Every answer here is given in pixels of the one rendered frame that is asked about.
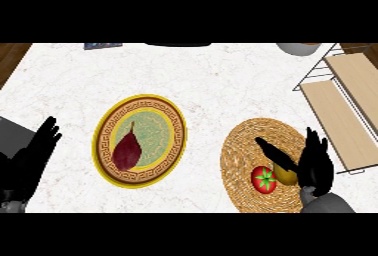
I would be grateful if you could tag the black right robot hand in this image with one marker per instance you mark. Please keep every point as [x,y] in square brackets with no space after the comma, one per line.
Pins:
[315,163]

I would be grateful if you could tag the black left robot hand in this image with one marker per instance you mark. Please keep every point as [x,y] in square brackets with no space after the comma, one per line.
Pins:
[30,156]

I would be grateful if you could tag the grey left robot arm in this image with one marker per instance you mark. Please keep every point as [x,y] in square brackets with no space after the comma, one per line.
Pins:
[13,166]

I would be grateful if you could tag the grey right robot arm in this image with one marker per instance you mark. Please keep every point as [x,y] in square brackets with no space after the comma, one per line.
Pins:
[326,203]

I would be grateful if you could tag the yellow lemon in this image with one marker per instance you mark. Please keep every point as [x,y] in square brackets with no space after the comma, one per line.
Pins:
[286,176]

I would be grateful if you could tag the round woven wicker placemat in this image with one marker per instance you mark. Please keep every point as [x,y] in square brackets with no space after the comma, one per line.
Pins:
[246,156]

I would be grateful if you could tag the red tomato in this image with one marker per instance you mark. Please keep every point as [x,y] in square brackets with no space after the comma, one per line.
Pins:
[264,180]

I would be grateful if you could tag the yellow patterned round plate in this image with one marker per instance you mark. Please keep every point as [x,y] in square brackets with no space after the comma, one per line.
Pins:
[140,141]

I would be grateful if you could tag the grey round pot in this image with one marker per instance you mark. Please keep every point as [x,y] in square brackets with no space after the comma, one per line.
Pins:
[299,48]

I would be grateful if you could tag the dark blue flat object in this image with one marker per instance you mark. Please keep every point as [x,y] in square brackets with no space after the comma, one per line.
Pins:
[103,45]

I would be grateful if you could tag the black rounded appliance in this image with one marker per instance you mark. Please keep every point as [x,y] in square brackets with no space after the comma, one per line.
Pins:
[178,44]

